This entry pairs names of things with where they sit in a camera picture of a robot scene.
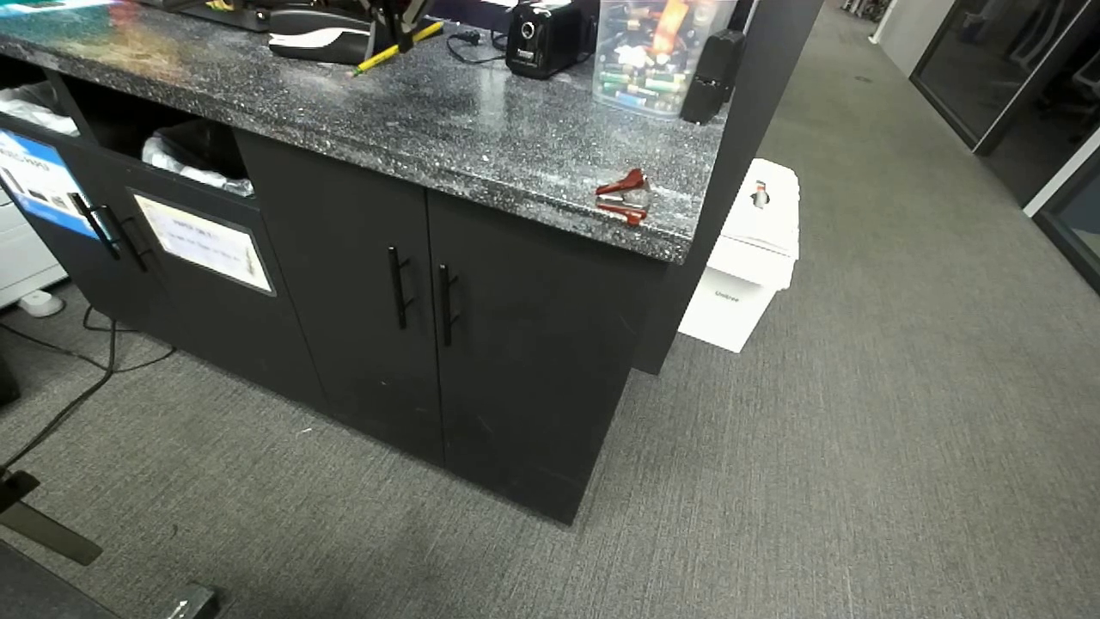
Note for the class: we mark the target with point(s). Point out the yellow pencil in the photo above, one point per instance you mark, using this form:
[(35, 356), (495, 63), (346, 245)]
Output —
[(401, 47)]

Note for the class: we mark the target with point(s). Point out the black wall mounted device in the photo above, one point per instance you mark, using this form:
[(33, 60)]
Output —
[(714, 76)]

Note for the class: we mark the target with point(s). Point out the black cabinet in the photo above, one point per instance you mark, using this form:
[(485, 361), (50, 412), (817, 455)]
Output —
[(516, 403)]

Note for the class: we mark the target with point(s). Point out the blue recycling sign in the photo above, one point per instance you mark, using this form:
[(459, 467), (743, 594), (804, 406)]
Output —
[(44, 185)]

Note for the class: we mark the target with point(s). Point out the white paper shredder bin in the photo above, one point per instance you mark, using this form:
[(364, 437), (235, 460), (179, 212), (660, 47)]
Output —
[(752, 264)]

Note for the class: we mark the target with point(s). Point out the white cabinet label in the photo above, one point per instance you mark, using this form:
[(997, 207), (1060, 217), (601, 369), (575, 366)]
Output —
[(211, 245)]

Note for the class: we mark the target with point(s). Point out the trash bin liner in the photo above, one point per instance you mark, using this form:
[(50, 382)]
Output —
[(200, 153)]

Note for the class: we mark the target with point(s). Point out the red staple remover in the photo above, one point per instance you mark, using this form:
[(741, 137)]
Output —
[(627, 197)]

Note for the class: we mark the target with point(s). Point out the black cabinet door handle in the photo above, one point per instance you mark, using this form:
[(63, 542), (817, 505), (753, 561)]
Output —
[(403, 301), (453, 314)]

